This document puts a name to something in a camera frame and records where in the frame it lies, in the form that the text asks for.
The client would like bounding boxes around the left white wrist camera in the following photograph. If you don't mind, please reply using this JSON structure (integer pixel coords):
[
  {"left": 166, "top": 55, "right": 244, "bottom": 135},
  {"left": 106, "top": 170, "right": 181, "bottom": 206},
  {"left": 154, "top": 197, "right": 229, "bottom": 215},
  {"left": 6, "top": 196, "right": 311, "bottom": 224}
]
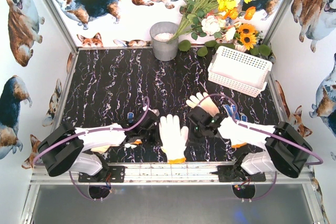
[{"left": 143, "top": 106, "right": 160, "bottom": 117}]

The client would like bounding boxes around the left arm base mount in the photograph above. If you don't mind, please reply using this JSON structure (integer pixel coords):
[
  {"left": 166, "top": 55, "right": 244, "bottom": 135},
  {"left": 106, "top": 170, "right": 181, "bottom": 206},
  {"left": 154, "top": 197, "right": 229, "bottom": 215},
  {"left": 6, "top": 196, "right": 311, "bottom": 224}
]
[{"left": 78, "top": 165, "right": 125, "bottom": 183}]

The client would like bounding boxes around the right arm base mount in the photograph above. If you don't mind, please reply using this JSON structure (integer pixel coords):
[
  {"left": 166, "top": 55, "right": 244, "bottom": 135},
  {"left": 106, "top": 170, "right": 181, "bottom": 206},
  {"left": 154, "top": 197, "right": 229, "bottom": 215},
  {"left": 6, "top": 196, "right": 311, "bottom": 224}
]
[{"left": 211, "top": 165, "right": 266, "bottom": 182}]

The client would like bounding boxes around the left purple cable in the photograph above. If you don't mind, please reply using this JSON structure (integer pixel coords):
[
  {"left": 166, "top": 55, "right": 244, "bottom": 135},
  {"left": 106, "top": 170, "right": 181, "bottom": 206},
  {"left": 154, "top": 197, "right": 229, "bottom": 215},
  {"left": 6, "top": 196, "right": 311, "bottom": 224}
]
[{"left": 33, "top": 95, "right": 151, "bottom": 166}]

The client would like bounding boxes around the white plastic storage basket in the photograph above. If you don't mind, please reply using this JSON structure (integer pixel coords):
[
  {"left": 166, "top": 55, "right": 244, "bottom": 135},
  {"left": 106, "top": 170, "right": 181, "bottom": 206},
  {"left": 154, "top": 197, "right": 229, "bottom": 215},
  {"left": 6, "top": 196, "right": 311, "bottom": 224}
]
[{"left": 208, "top": 46, "right": 272, "bottom": 98}]

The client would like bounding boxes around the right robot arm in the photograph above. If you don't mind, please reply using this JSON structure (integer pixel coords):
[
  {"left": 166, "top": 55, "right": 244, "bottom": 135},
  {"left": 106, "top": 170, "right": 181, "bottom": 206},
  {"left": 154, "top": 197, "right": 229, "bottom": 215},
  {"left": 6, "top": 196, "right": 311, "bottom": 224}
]
[{"left": 187, "top": 106, "right": 312, "bottom": 178}]

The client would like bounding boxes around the grey metal bucket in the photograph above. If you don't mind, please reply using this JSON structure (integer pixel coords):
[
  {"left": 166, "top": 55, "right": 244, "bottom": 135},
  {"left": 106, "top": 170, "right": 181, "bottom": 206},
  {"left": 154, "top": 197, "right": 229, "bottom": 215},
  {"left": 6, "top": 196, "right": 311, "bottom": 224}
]
[{"left": 150, "top": 22, "right": 179, "bottom": 61}]

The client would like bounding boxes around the artificial flower bouquet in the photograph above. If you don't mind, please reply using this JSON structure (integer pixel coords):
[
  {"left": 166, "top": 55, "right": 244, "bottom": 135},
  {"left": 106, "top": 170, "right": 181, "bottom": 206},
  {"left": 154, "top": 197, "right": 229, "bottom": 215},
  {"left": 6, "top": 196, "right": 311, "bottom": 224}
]
[{"left": 169, "top": 0, "right": 271, "bottom": 57}]

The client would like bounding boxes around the aluminium front rail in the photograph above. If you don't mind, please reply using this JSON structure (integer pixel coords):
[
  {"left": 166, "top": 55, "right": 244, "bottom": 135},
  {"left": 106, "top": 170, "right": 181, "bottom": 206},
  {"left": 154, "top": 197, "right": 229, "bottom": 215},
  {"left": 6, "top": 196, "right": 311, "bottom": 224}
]
[{"left": 30, "top": 162, "right": 314, "bottom": 186}]

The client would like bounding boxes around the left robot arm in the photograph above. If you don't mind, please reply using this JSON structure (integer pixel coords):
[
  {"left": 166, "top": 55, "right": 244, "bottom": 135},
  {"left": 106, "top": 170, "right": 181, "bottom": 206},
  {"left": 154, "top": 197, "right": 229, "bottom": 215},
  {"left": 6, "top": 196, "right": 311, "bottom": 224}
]
[{"left": 34, "top": 111, "right": 161, "bottom": 177}]

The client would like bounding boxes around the blue dotted glove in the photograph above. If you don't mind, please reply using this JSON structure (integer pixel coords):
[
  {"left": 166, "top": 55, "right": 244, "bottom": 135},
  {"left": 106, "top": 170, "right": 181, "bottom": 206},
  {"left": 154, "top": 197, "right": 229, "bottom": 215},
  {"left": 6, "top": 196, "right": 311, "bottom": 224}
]
[
  {"left": 124, "top": 112, "right": 142, "bottom": 148},
  {"left": 224, "top": 104, "right": 247, "bottom": 148}
]

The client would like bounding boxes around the cream rubber glove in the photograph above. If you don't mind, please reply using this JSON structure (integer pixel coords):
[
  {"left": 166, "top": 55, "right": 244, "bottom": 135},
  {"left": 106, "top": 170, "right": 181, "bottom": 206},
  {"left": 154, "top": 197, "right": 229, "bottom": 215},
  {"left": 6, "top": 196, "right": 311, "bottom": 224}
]
[
  {"left": 90, "top": 145, "right": 110, "bottom": 154},
  {"left": 186, "top": 92, "right": 219, "bottom": 116}
]

